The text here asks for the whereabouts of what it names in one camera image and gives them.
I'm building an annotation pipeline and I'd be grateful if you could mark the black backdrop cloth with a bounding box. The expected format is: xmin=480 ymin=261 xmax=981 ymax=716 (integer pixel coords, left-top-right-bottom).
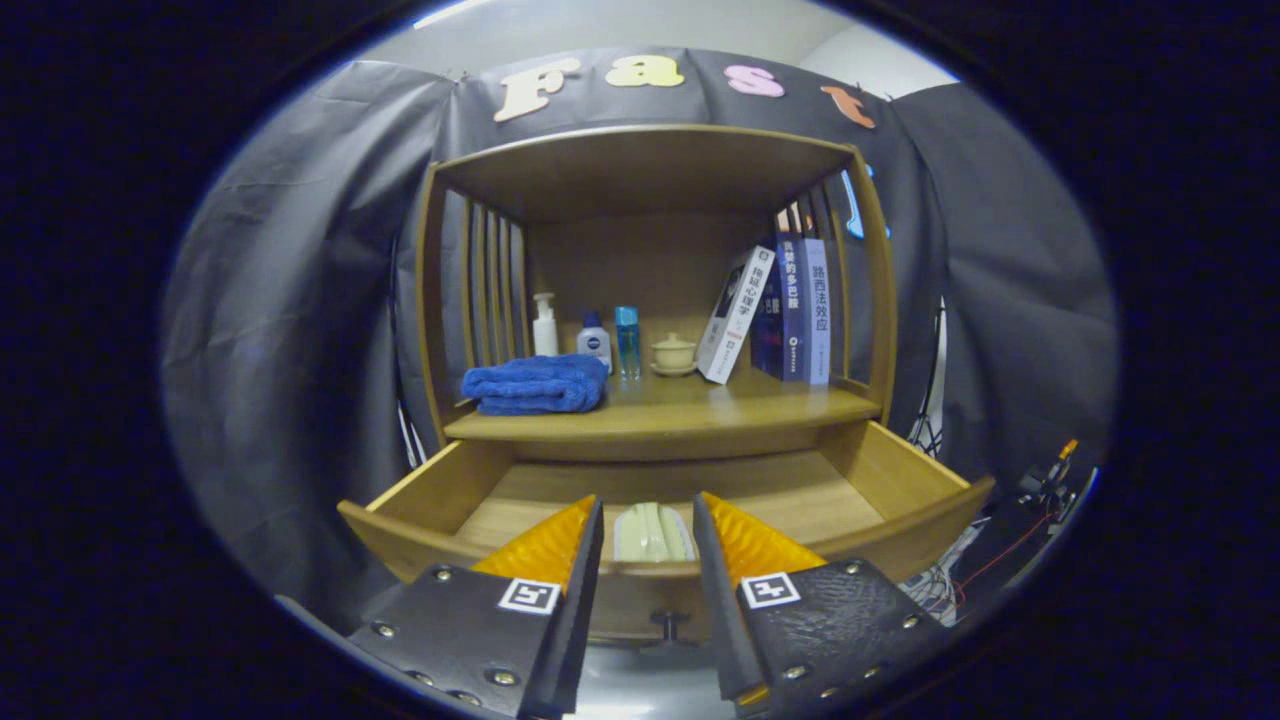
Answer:
xmin=160 ymin=45 xmax=1119 ymax=631

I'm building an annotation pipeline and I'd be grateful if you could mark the clear blue bottle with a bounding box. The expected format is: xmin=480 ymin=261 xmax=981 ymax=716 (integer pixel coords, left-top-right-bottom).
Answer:
xmin=614 ymin=306 xmax=642 ymax=381

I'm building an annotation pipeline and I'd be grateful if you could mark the blue folded towel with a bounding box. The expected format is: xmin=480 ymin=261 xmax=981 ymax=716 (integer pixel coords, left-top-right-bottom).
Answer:
xmin=461 ymin=354 xmax=610 ymax=417

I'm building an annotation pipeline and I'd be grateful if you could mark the orange and black tool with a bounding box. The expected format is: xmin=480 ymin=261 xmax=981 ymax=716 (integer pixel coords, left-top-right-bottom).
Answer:
xmin=1015 ymin=438 xmax=1083 ymax=511

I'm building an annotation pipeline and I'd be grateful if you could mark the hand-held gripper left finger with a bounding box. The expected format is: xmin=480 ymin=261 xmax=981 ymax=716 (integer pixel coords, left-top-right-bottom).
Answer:
xmin=345 ymin=494 xmax=606 ymax=720

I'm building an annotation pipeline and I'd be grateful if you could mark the white bottle with blue cap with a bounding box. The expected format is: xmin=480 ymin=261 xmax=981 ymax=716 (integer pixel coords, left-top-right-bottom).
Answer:
xmin=577 ymin=310 xmax=613 ymax=373

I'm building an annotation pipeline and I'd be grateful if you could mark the white pump bottle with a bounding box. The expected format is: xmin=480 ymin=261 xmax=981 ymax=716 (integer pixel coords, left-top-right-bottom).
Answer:
xmin=532 ymin=292 xmax=560 ymax=358

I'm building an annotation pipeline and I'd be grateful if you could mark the red cable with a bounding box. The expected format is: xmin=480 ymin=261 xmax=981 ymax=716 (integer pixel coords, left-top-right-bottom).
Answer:
xmin=952 ymin=508 xmax=1059 ymax=596

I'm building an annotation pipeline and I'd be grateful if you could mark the wooden cabinet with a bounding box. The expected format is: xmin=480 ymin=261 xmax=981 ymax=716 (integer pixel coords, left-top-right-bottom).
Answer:
xmin=415 ymin=123 xmax=898 ymax=466

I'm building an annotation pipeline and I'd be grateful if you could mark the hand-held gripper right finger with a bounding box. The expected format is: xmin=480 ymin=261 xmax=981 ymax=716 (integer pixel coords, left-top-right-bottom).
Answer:
xmin=692 ymin=491 xmax=951 ymax=716

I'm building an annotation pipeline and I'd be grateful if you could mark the tangle of white cables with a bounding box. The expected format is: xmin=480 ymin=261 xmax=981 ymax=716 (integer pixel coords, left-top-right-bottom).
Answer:
xmin=900 ymin=520 xmax=986 ymax=626

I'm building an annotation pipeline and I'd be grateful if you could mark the dark blue book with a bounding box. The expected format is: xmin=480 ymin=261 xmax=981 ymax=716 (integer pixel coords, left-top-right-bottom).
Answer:
xmin=750 ymin=235 xmax=807 ymax=383

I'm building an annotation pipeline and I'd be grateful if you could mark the wooden drawer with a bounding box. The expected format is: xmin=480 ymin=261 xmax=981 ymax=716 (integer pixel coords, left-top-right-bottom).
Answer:
xmin=337 ymin=420 xmax=997 ymax=643

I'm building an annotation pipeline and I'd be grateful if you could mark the light blue book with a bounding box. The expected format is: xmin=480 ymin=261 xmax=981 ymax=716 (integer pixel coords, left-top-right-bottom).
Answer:
xmin=798 ymin=237 xmax=832 ymax=387

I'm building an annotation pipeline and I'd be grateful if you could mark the white book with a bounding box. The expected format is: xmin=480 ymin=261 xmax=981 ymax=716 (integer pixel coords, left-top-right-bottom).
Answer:
xmin=696 ymin=246 xmax=776 ymax=385

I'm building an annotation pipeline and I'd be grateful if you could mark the beige lidded teacup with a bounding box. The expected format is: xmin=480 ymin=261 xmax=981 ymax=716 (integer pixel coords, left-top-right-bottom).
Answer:
xmin=650 ymin=333 xmax=698 ymax=378

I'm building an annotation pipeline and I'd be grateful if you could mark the wooden countertop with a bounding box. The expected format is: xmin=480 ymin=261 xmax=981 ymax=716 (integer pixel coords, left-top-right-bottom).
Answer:
xmin=445 ymin=360 xmax=883 ymax=443

